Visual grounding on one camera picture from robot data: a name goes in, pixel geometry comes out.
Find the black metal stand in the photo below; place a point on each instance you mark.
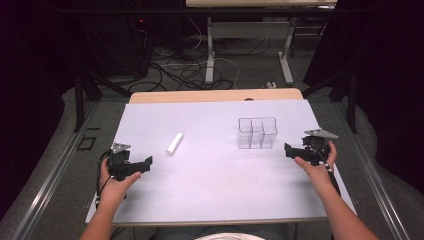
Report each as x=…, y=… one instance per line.
x=346, y=90
x=85, y=90

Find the black computer tower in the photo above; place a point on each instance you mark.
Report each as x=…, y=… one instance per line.
x=133, y=40

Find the person's white shirt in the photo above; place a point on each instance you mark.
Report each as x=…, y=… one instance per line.
x=230, y=236

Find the white cylinder tube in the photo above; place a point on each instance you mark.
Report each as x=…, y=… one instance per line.
x=174, y=143

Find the person's left hand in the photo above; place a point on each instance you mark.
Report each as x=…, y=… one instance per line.
x=115, y=186

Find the clear plastic organizer box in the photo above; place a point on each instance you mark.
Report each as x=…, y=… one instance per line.
x=257, y=132

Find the white sheet table cover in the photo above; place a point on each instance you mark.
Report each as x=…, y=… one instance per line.
x=216, y=160

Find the white metal-legged desk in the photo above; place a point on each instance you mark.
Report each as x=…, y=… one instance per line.
x=253, y=30

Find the person's right hand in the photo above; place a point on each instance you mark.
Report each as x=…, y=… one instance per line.
x=318, y=170

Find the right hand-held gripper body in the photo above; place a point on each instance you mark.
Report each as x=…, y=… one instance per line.
x=316, y=146

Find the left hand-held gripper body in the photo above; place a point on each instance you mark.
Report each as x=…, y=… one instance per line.
x=119, y=163

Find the white power plug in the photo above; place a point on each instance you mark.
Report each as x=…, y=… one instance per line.
x=271, y=85

